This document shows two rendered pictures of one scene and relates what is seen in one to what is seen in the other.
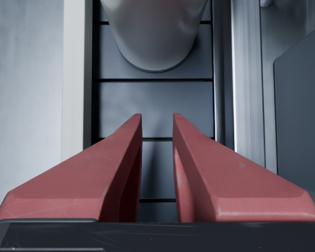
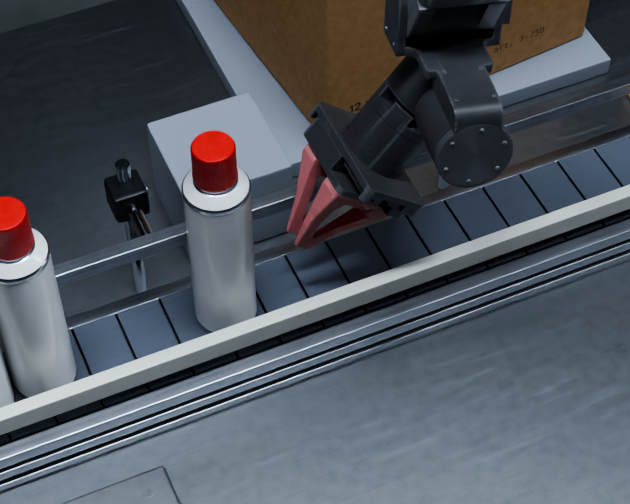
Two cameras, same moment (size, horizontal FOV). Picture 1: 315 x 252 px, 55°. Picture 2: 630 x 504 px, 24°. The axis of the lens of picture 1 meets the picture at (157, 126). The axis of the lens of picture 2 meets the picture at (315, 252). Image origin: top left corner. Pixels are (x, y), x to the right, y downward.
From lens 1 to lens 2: 109 cm
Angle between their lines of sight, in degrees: 40
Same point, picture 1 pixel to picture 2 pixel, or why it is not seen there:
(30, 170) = (374, 400)
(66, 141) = (326, 300)
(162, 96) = (269, 292)
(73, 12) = (246, 326)
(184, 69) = not seen: hidden behind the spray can
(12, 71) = (294, 449)
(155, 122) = (290, 290)
